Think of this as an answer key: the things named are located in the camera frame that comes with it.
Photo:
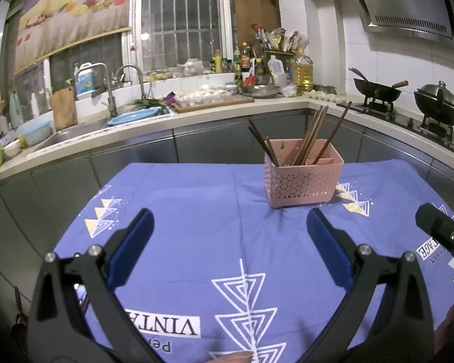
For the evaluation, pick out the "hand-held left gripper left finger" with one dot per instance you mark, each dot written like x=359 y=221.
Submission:
x=132 y=245

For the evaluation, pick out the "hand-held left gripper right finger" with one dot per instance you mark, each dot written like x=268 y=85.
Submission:
x=327 y=245

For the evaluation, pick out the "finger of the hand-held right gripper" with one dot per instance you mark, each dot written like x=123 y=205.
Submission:
x=439 y=227

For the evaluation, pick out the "pink perforated plastic basket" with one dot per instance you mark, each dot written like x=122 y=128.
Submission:
x=302 y=185

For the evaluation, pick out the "dark brown wooden chopstick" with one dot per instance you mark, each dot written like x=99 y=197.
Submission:
x=333 y=131
x=264 y=142

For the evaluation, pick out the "black chopstick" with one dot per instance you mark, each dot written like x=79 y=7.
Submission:
x=256 y=140

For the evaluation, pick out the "person's left hand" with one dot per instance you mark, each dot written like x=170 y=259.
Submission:
x=230 y=358

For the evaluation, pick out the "blue printed tablecloth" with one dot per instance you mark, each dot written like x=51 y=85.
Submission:
x=212 y=215

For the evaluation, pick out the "black gas stove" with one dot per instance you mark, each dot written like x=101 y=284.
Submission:
x=401 y=121

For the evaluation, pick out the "black lidded wok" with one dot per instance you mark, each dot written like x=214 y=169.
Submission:
x=437 y=104

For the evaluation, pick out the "steel sink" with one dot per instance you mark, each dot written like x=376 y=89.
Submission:
x=79 y=132

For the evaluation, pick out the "blue plate in sink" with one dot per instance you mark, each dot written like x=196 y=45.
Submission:
x=132 y=117

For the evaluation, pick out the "green leafy vegetables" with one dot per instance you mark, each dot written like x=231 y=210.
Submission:
x=145 y=103

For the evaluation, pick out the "light blue plastic container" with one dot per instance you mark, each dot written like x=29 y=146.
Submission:
x=36 y=134

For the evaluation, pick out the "angular steel faucet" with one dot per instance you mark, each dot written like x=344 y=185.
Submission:
x=111 y=98

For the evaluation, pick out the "white egg carton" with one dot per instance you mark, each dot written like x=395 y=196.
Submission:
x=317 y=96

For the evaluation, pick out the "upright wooden cutting board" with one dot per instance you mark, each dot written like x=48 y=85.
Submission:
x=63 y=109

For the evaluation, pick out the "white bowl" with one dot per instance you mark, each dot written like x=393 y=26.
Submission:
x=12 y=149

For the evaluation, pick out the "flat wooden cutting board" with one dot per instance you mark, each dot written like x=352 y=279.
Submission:
x=212 y=107

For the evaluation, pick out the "tray of white eggs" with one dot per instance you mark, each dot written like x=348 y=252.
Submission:
x=204 y=98

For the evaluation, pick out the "steel frying pan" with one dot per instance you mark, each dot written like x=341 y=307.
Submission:
x=261 y=90

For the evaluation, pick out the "blue and white container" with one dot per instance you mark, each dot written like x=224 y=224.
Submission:
x=85 y=83

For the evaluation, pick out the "white bottle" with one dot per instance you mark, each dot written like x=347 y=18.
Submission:
x=34 y=106

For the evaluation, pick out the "yellow cooking oil bottle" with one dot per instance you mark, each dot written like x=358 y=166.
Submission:
x=302 y=73

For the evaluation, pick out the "curved steel faucet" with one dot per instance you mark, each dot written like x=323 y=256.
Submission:
x=130 y=67

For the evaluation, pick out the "pale green bottle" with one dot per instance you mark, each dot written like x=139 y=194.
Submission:
x=16 y=109

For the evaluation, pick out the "white plastic jug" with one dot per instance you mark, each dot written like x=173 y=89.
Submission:
x=277 y=70

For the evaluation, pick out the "yellow sauce bottle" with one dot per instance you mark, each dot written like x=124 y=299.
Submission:
x=216 y=64

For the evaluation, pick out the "dark soy sauce bottle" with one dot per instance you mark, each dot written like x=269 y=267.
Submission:
x=245 y=58

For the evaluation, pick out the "pile of seasoning packets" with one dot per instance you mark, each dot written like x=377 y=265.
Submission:
x=280 y=37

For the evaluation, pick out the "steel range hood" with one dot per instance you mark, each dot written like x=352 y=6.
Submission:
x=408 y=0

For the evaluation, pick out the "barred window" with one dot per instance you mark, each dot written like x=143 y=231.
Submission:
x=181 y=19

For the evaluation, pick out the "brown cardboard sheet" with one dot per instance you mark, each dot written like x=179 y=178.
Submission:
x=255 y=15

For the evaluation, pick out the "fruit print wall poster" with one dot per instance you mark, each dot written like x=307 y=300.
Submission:
x=72 y=7

